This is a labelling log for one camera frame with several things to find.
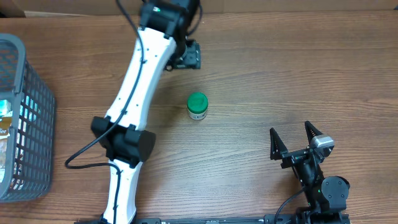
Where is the grey plastic mesh basket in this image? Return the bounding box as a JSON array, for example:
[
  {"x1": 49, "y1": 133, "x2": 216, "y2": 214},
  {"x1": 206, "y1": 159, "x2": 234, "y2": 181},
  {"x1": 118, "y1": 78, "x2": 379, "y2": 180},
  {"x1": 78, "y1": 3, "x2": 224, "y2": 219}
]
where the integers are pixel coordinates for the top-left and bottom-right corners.
[{"x1": 1, "y1": 34, "x2": 57, "y2": 203}]

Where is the small teal gum pack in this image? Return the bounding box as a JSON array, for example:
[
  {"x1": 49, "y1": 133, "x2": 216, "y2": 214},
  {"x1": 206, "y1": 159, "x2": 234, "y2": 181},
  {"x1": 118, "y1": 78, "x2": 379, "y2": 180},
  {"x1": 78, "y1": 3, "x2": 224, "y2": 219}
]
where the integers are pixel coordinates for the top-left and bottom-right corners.
[{"x1": 0, "y1": 100, "x2": 12, "y2": 117}]

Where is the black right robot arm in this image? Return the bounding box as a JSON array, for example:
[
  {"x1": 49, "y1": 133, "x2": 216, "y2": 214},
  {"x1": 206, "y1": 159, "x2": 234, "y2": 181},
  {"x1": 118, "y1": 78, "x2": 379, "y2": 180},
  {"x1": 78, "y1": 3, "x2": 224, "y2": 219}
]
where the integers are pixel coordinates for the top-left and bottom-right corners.
[{"x1": 264, "y1": 121, "x2": 350, "y2": 224}]

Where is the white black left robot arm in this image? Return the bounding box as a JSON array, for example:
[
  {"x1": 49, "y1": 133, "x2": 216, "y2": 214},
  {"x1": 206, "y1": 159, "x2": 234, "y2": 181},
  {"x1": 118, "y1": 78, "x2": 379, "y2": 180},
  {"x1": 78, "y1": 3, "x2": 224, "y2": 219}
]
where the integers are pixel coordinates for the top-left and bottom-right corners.
[{"x1": 91, "y1": 0, "x2": 203, "y2": 223}]

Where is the teal tissue pack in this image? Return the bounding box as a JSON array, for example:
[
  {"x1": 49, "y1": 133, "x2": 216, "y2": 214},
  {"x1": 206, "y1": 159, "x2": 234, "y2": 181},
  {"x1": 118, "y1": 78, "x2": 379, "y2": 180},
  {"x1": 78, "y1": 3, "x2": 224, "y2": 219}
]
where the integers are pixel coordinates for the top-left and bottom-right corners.
[{"x1": 19, "y1": 95, "x2": 41, "y2": 122}]

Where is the brown clear snack bag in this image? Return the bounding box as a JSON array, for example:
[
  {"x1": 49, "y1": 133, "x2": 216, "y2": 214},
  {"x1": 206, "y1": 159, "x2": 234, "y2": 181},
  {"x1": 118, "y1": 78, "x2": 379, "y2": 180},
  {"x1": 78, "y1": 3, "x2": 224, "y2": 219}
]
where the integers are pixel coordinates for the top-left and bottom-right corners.
[{"x1": 0, "y1": 116, "x2": 12, "y2": 182}]

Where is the green lid jar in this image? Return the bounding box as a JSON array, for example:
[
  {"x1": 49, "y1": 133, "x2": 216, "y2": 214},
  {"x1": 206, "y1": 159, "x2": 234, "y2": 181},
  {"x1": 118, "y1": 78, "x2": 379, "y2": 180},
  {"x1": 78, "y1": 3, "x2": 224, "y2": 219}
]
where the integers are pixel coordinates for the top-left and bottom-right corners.
[{"x1": 187, "y1": 92, "x2": 208, "y2": 120}]

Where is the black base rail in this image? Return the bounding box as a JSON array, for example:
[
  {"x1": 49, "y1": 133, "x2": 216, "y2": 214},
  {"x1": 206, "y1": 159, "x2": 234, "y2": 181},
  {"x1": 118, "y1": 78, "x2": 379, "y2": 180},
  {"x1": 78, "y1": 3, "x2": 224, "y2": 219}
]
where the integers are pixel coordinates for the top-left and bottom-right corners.
[{"x1": 134, "y1": 215, "x2": 302, "y2": 224}]

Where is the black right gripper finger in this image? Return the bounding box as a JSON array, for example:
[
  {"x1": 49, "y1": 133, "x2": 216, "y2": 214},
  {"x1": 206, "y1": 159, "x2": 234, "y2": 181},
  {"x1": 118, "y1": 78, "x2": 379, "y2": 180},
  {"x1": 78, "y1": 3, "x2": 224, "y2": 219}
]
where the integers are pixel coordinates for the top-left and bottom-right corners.
[
  {"x1": 305, "y1": 121, "x2": 323, "y2": 143},
  {"x1": 270, "y1": 128, "x2": 288, "y2": 160}
]

